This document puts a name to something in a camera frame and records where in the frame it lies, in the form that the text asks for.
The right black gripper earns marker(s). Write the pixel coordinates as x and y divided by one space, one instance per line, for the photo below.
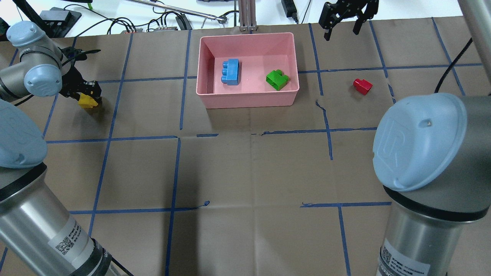
342 12

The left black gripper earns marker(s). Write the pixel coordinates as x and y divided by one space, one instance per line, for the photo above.
73 83

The yellow toy block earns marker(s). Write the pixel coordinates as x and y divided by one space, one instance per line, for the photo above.
87 102

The red small toy block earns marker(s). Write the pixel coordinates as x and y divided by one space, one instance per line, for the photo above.
362 86

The green toy block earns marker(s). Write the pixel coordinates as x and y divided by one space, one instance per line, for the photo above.
277 79

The blue long toy block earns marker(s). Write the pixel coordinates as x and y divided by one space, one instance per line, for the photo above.
231 72

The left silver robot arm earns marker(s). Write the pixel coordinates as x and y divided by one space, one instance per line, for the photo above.
34 224

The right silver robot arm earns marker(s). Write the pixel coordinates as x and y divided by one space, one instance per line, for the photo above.
432 155

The pink plastic box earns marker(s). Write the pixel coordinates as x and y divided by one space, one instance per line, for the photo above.
259 54

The black power adapter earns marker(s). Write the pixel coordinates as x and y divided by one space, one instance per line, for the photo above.
290 9

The metal rod tool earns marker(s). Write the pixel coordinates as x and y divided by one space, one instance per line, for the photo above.
220 19

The brown paper table cover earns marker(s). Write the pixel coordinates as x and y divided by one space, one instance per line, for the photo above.
172 188

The aluminium frame post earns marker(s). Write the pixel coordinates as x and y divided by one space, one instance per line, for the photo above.
247 15

